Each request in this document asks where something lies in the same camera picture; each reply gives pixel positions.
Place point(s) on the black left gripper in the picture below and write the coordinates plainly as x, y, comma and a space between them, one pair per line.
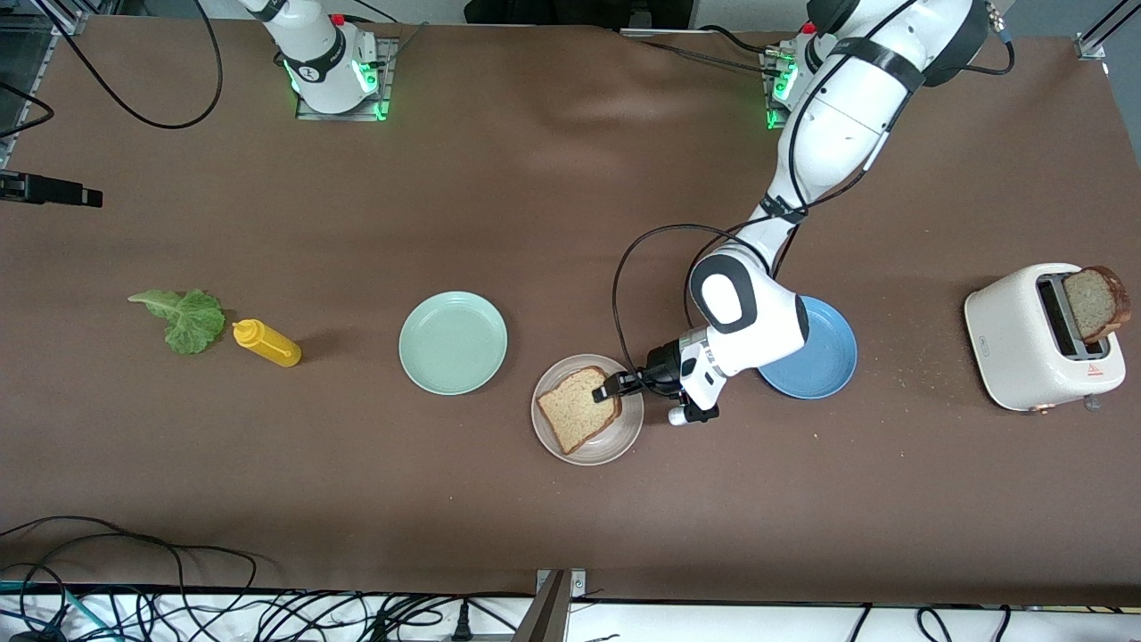
660, 369

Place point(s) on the brown bread slice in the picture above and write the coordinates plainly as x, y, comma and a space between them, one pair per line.
1096, 303
575, 415

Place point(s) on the green lettuce leaf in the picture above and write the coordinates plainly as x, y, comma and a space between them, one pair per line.
192, 325

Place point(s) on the yellow squeeze bottle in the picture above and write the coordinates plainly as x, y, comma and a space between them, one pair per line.
272, 346

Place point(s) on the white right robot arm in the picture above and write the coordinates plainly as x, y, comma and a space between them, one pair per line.
321, 62

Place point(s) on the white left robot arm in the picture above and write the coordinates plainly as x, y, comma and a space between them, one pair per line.
847, 116

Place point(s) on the beige plate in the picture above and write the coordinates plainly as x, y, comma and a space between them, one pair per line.
588, 458

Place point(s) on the mint green plate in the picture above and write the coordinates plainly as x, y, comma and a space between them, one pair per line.
453, 343

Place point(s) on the blue plate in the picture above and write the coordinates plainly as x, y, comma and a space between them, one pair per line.
829, 357

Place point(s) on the brown table cover sheet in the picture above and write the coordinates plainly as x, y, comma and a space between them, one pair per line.
570, 223

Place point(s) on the black power plug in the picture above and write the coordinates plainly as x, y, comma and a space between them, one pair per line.
462, 624

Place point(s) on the dark object behind table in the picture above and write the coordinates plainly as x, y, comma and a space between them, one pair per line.
579, 11

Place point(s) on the white toaster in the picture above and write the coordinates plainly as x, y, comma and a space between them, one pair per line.
1012, 339

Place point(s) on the aluminium frame profile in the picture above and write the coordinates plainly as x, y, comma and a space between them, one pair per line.
85, 11

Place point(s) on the small metal bracket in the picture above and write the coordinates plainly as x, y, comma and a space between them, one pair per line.
578, 584

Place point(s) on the grey aluminium post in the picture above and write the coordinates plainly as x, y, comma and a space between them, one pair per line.
544, 615

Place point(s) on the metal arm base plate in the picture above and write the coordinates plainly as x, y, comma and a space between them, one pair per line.
772, 126
312, 116

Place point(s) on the aluminium corner bracket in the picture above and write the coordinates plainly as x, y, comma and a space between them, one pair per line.
1092, 49

